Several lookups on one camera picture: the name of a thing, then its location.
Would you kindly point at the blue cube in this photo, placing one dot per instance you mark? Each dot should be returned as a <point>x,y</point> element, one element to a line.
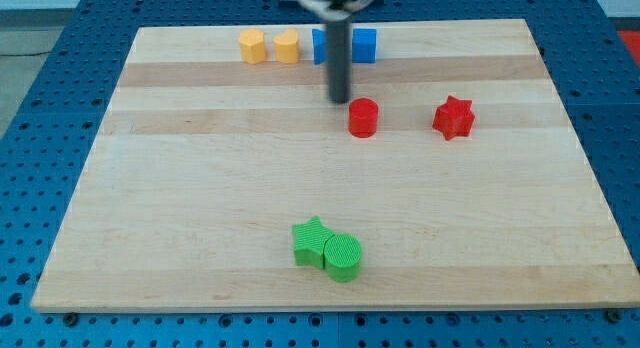
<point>364,45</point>

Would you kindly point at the wooden board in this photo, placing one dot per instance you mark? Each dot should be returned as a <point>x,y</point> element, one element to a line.
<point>203,163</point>

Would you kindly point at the red cylinder block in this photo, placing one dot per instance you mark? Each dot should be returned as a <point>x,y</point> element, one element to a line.
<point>363,117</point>

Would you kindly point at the green star block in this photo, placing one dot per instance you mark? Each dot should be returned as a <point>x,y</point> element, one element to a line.
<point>310,239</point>

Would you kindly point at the green cylinder block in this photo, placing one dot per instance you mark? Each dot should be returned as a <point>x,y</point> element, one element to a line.
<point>343,253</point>

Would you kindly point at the yellow heart block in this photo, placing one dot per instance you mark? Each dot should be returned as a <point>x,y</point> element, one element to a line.
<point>286,47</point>

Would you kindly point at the blue block behind rod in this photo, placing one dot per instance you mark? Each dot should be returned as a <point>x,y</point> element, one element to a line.
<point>319,46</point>

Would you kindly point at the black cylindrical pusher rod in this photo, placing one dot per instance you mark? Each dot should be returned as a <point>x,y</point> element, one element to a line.
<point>338,59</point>

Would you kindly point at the red star block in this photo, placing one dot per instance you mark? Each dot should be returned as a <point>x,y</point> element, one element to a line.
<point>454,118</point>

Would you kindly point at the yellow hexagon block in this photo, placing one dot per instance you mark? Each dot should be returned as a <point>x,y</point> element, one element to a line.
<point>252,46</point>

